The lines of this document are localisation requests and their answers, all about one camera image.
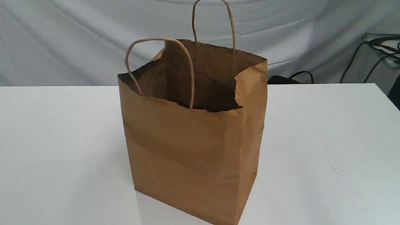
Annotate white draped backdrop cloth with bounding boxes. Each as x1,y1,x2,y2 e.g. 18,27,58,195
0,0,399,86

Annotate dark object at right edge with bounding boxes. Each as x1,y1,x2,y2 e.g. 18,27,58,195
387,75,400,110

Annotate brown paper bag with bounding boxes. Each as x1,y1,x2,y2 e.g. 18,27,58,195
118,1,268,225

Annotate black background cables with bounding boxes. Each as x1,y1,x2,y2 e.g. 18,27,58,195
339,35,400,83

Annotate black object behind table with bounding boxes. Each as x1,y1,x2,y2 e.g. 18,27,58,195
268,70,314,85

